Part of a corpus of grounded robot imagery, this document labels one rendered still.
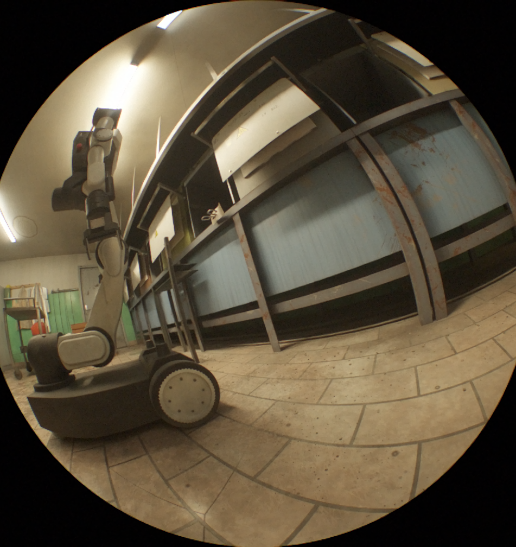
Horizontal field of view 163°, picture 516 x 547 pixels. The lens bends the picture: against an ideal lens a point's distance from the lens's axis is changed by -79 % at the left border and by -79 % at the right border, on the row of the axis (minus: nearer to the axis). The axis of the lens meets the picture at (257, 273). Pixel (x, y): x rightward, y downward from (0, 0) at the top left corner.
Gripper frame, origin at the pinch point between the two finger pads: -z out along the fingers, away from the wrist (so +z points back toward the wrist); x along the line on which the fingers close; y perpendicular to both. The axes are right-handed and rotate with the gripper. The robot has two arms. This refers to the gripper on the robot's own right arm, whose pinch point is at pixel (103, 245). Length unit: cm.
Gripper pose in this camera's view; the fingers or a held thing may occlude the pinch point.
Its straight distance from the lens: 60.9
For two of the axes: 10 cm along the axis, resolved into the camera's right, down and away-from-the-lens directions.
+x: 6.4, -3.0, 7.1
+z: -4.3, -9.0, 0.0
